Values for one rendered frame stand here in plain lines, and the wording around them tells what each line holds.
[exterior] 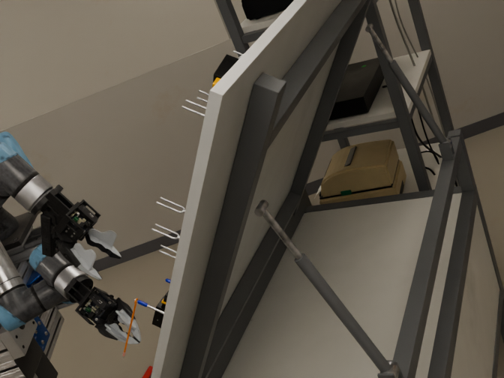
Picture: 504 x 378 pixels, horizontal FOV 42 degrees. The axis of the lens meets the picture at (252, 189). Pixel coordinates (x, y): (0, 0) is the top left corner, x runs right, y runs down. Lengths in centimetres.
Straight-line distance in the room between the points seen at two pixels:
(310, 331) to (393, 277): 28
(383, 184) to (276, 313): 72
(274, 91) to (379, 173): 146
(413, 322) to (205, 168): 69
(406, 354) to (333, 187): 119
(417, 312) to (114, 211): 305
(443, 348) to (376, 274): 37
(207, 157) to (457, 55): 328
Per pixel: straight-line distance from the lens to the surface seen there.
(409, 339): 140
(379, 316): 178
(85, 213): 147
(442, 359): 162
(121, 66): 392
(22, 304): 178
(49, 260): 169
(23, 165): 149
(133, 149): 407
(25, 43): 400
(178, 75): 389
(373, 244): 205
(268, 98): 97
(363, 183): 242
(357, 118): 225
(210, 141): 87
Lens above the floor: 192
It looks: 25 degrees down
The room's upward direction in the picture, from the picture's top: 24 degrees counter-clockwise
